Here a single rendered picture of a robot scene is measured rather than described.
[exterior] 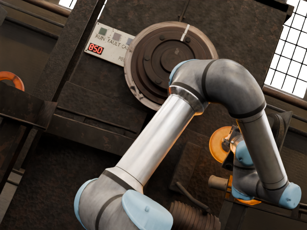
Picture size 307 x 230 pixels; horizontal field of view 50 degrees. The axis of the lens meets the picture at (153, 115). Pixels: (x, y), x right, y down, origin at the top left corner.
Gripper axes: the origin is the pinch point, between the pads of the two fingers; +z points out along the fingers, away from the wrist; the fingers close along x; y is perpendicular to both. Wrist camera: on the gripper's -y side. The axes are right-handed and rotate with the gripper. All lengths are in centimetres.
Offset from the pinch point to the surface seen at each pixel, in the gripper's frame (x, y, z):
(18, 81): 101, -15, 16
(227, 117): -1.2, 7.3, 36.5
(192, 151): 11.0, -12.9, 14.0
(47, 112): 74, -18, -7
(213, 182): -2.1, -20.3, 5.5
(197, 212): 1.0, -32.0, -5.6
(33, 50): 389, -52, 642
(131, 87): 49, 3, 20
